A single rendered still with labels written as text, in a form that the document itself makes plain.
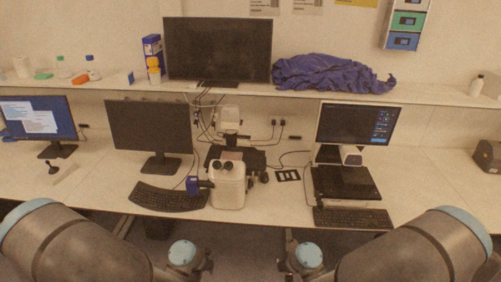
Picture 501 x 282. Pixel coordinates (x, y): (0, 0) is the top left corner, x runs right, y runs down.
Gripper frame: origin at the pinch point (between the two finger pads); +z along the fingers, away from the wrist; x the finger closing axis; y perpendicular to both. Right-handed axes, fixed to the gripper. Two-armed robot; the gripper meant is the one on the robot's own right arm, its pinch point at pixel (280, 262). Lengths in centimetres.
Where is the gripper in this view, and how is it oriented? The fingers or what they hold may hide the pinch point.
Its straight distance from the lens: 135.1
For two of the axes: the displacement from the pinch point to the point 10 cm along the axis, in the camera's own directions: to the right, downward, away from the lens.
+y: 0.9, 8.0, -5.9
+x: 9.8, 0.4, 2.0
